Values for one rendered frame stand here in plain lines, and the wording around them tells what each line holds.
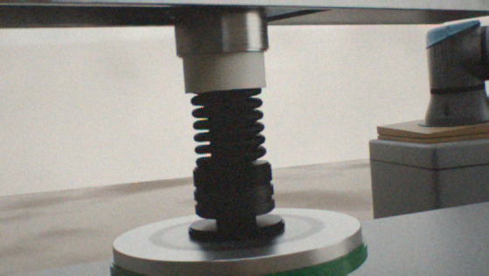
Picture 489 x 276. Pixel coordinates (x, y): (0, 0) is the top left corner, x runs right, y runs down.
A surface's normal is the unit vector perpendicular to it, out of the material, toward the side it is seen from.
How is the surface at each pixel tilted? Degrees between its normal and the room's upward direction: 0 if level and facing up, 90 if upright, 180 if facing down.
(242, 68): 90
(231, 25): 90
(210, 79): 90
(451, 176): 90
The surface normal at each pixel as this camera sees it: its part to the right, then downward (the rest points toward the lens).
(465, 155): 0.23, 0.04
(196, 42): -0.50, 0.08
